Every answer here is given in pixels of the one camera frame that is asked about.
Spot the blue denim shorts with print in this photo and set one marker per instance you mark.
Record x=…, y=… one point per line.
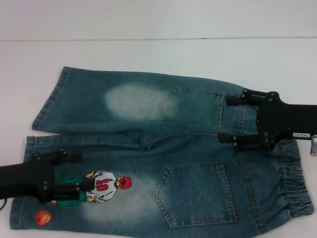
x=198, y=153

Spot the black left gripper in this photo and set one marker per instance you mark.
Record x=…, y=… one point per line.
x=29, y=178

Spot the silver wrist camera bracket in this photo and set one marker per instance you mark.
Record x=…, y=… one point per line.
x=314, y=146

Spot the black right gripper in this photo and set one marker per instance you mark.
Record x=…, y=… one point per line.
x=275, y=121

